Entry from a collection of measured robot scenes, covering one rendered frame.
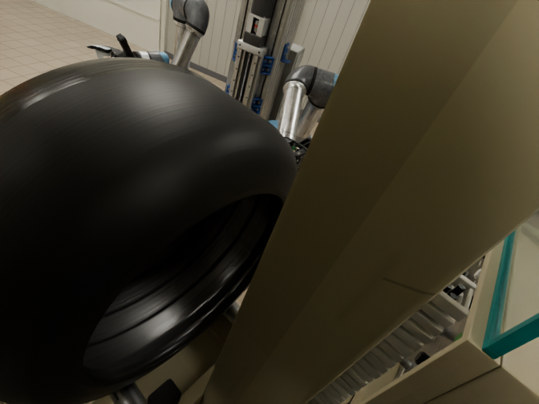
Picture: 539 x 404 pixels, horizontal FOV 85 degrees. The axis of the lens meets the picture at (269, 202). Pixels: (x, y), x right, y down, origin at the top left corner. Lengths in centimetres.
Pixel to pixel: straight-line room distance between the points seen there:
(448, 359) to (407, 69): 49
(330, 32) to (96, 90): 391
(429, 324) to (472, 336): 24
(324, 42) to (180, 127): 394
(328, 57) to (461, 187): 409
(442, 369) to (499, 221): 45
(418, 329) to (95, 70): 47
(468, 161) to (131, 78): 37
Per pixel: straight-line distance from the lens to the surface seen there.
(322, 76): 130
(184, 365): 85
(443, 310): 32
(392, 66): 19
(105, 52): 169
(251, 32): 164
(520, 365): 61
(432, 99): 18
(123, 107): 37
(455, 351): 58
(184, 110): 37
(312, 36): 426
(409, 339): 36
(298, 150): 88
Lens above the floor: 161
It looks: 39 degrees down
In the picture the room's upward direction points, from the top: 21 degrees clockwise
